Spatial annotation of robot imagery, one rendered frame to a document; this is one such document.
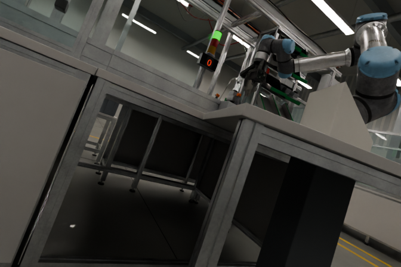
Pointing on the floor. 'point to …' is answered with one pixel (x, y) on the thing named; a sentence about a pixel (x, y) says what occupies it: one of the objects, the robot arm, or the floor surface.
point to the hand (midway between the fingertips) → (246, 94)
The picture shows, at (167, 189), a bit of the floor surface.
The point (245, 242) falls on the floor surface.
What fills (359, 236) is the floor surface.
